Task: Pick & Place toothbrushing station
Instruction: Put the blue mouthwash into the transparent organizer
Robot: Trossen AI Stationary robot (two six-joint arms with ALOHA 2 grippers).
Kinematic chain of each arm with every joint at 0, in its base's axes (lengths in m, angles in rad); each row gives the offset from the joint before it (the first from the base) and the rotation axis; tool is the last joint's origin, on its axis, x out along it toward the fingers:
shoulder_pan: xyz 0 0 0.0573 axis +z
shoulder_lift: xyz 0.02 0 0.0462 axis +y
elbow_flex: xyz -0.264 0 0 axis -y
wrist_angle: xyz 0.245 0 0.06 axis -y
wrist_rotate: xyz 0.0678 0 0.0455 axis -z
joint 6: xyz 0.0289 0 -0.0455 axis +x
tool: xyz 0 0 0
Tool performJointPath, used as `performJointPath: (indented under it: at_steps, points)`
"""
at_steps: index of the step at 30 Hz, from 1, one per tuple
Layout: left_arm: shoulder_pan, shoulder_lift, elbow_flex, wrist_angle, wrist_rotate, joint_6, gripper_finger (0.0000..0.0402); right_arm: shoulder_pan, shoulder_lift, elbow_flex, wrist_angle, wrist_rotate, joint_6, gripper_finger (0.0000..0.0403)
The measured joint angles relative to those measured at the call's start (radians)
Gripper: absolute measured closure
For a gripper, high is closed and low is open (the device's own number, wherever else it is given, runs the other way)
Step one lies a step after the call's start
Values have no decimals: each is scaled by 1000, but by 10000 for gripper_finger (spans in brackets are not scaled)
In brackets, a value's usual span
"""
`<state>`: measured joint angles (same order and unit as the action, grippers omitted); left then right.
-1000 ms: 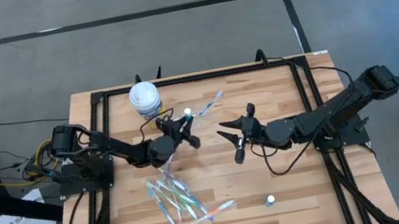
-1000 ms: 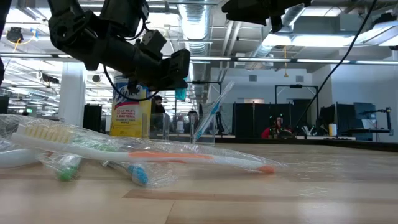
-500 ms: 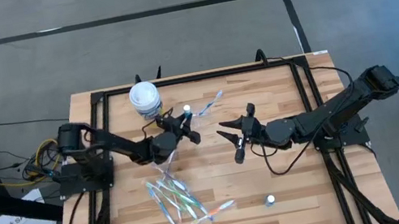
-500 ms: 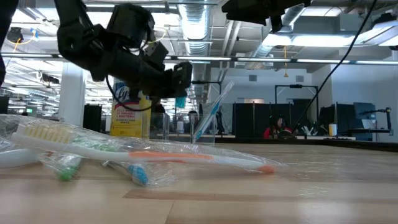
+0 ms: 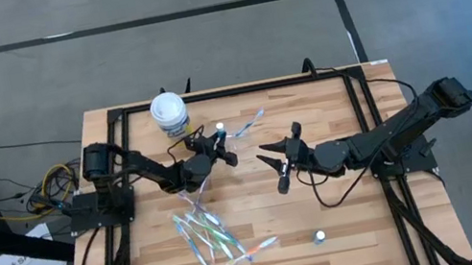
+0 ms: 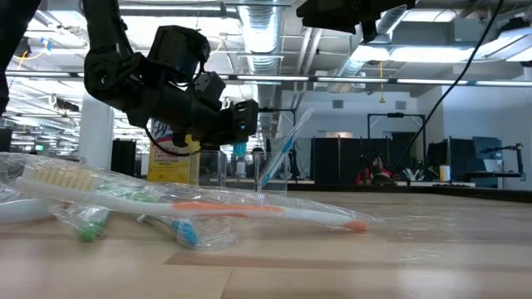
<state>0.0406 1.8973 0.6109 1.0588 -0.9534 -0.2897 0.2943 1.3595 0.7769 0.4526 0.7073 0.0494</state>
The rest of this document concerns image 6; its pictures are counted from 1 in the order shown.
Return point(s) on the black partition wall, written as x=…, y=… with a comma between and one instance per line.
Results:
x=332, y=162

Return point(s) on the black aluminium table frame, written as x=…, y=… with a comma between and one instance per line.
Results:
x=457, y=192

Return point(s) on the dark computer monitor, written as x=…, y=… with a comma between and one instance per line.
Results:
x=461, y=160

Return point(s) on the person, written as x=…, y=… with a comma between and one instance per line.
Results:
x=376, y=166

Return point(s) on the black metal frame stand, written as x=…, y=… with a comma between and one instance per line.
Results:
x=395, y=115

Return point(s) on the orange toothbrush in wrapper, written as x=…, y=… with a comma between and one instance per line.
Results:
x=25, y=209
x=216, y=207

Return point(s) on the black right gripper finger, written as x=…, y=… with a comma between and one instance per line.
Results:
x=328, y=14

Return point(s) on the silver ventilation duct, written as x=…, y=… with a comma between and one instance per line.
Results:
x=353, y=66
x=262, y=41

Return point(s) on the green toothbrush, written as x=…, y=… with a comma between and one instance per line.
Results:
x=89, y=232

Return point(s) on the teal mouthwash bottle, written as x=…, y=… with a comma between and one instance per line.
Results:
x=239, y=150

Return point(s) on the yellow ceiling pendant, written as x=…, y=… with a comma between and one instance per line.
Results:
x=381, y=99

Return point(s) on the black cabinet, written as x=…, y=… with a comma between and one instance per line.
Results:
x=123, y=158

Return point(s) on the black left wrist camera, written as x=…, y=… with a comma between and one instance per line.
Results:
x=210, y=89

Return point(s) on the long ceiling light strip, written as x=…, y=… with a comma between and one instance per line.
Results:
x=270, y=77

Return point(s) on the black ceiling-mounted camera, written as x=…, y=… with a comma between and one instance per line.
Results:
x=21, y=46

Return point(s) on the small white-capped bottle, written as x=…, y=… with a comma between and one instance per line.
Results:
x=241, y=168

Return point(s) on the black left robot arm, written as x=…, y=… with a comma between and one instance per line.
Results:
x=112, y=79

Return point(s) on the clear plastic organizer holder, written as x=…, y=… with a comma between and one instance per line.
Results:
x=214, y=182

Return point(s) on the white pillar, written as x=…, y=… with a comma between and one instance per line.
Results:
x=95, y=133

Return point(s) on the pale yellow roll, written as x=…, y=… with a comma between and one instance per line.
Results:
x=445, y=173

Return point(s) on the yellow disinfecting wipes canister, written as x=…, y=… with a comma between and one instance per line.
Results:
x=170, y=166

